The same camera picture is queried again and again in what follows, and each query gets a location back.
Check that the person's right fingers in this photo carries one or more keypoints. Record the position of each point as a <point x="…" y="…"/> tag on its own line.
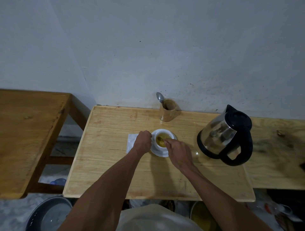
<point x="168" y="143"/>

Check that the dark orange wooden table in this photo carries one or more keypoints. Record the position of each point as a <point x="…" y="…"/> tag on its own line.
<point x="26" y="133"/>

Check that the person's right forearm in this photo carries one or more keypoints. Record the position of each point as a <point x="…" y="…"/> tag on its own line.
<point x="219" y="200"/>

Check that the small stirring spoon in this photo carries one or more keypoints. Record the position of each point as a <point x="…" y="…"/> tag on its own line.
<point x="162" y="140"/>

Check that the person's left fingers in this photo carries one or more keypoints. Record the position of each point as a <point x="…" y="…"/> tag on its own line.
<point x="148" y="136"/>

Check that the light knotty wooden table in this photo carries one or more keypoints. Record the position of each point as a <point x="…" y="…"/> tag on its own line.
<point x="276" y="154"/>

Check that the wooden utensil holder cup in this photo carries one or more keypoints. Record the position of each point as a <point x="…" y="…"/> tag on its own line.
<point x="166" y="114"/>

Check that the person's left forearm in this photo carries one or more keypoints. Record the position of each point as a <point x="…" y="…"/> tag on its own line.
<point x="104" y="192"/>

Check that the white tea cup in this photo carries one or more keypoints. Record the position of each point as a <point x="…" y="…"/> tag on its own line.
<point x="159" y="147"/>

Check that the person's left hand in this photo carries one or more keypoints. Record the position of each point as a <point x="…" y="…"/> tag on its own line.
<point x="141" y="144"/>

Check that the clear plastic bag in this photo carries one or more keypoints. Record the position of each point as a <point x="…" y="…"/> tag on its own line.
<point x="274" y="205"/>

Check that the white paper napkin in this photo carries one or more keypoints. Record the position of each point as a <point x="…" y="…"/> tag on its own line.
<point x="130" y="142"/>

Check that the steel spoon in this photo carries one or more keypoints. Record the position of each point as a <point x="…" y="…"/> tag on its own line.
<point x="160" y="96"/>

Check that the white saucer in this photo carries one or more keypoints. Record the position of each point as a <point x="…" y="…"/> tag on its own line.
<point x="159" y="154"/>

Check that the person's white shirt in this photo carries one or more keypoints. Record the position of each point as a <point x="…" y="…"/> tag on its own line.
<point x="154" y="219"/>

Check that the blue plastic object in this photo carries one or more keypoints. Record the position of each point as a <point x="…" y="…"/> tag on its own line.
<point x="59" y="181"/>

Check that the person's right hand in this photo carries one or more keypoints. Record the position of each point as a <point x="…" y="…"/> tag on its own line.
<point x="180" y="154"/>

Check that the grey metal basin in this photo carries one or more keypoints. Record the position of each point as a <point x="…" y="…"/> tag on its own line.
<point x="47" y="214"/>

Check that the yellow bucket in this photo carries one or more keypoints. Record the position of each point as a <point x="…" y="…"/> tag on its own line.
<point x="202" y="217"/>

